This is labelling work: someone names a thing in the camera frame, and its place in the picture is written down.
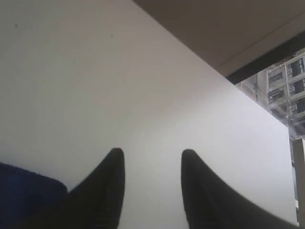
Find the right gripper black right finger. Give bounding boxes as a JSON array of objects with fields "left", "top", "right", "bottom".
[{"left": 181, "top": 149, "right": 298, "bottom": 229}]

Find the dark window frame post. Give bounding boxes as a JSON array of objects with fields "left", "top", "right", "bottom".
[{"left": 226, "top": 31, "right": 305, "bottom": 84}]

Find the blue microfiber towel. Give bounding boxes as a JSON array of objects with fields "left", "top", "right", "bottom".
[{"left": 0, "top": 163, "right": 68, "bottom": 229}]

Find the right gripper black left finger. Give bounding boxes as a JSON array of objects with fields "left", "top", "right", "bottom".
[{"left": 35, "top": 147, "right": 126, "bottom": 229}]

